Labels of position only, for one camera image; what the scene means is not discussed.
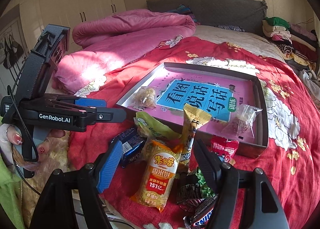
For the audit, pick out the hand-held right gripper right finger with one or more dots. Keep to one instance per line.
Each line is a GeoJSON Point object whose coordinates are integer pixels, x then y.
{"type": "Point", "coordinates": [203, 164]}

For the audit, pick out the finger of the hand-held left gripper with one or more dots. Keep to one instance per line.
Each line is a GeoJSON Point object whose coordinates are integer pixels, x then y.
{"type": "Point", "coordinates": [112, 116]}
{"type": "Point", "coordinates": [90, 102]}

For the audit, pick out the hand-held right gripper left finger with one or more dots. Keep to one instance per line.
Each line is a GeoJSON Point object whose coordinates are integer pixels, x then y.
{"type": "Point", "coordinates": [110, 166]}

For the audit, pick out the red snack packet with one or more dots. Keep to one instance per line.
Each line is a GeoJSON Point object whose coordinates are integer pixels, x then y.
{"type": "Point", "coordinates": [223, 147]}

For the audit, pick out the blue cookie packet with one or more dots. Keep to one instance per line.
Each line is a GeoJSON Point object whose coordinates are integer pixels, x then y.
{"type": "Point", "coordinates": [130, 146]}

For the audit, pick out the long yellow snack packet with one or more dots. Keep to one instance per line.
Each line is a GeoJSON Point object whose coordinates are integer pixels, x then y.
{"type": "Point", "coordinates": [190, 129]}

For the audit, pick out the orange rice cracker packet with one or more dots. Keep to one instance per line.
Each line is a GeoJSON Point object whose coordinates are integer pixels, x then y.
{"type": "Point", "coordinates": [157, 176]}

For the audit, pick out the grey cardboard box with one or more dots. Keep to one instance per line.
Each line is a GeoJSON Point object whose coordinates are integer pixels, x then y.
{"type": "Point", "coordinates": [261, 109]}

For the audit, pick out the person's left forearm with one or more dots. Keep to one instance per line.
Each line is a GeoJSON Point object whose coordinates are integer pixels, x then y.
{"type": "Point", "coordinates": [7, 189]}

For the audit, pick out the person's left hand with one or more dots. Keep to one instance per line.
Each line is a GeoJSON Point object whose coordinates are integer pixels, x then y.
{"type": "Point", "coordinates": [12, 135]}

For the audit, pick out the black green pea packet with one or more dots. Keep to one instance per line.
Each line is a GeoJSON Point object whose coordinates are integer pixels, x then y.
{"type": "Point", "coordinates": [190, 189]}

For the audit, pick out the black hanging bag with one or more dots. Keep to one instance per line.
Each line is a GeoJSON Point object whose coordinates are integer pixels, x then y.
{"type": "Point", "coordinates": [10, 48]}

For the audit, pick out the clear packet with brown ball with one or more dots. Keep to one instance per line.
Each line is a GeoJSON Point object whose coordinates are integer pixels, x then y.
{"type": "Point", "coordinates": [240, 124]}
{"type": "Point", "coordinates": [146, 96]}

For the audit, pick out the light green snack packet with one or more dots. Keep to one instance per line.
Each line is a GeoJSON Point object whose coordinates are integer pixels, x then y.
{"type": "Point", "coordinates": [152, 129]}

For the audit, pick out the brown chocolate bar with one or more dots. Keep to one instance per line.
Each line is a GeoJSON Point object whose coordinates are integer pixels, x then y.
{"type": "Point", "coordinates": [202, 219]}

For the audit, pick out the pink quilt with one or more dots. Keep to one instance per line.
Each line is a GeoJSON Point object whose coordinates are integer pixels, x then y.
{"type": "Point", "coordinates": [120, 43]}

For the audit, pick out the beige fleece blanket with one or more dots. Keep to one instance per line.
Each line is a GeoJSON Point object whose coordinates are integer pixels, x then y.
{"type": "Point", "coordinates": [45, 181]}

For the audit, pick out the red floral blanket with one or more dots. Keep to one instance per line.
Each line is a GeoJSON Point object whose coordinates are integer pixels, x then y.
{"type": "Point", "coordinates": [275, 169]}

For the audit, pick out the pink book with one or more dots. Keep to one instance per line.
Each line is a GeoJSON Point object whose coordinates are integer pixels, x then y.
{"type": "Point", "coordinates": [200, 78]}

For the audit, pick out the beige bedsheet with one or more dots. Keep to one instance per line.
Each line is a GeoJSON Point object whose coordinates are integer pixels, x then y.
{"type": "Point", "coordinates": [225, 40]}

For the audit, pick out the blue striped pillow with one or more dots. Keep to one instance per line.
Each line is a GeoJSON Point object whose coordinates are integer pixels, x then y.
{"type": "Point", "coordinates": [183, 11]}

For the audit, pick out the white crumpled cloth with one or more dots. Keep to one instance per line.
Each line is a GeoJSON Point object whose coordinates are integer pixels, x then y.
{"type": "Point", "coordinates": [310, 80]}

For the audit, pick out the dark patterned pillow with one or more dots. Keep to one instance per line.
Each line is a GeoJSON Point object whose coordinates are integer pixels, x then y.
{"type": "Point", "coordinates": [230, 28]}

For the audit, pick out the pile of folded clothes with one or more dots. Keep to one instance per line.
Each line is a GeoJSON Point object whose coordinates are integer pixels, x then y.
{"type": "Point", "coordinates": [287, 41]}

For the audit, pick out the grey headboard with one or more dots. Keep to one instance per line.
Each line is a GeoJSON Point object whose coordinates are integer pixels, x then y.
{"type": "Point", "coordinates": [220, 11]}

